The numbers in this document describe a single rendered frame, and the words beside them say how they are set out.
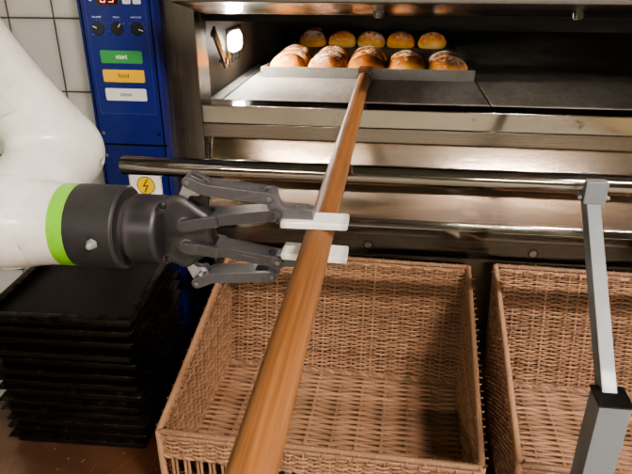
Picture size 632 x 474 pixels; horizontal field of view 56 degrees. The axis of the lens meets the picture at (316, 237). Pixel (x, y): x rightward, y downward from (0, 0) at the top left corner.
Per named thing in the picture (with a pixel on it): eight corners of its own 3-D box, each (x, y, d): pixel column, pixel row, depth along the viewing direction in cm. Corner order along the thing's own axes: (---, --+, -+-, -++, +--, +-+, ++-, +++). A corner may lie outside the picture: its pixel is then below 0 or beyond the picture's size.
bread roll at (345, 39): (326, 47, 211) (326, 31, 209) (329, 45, 217) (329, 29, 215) (355, 48, 210) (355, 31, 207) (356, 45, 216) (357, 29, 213)
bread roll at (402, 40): (387, 48, 209) (387, 32, 206) (386, 46, 215) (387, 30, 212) (415, 49, 208) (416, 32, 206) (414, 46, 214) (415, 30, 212)
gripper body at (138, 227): (141, 179, 67) (221, 182, 66) (150, 246, 71) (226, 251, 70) (112, 203, 60) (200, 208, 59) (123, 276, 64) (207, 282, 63)
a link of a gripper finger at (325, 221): (284, 217, 64) (284, 211, 64) (349, 219, 64) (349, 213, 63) (279, 229, 62) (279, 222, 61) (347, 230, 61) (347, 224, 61)
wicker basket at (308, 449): (233, 343, 151) (227, 244, 139) (461, 364, 143) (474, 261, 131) (158, 498, 107) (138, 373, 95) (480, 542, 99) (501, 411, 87)
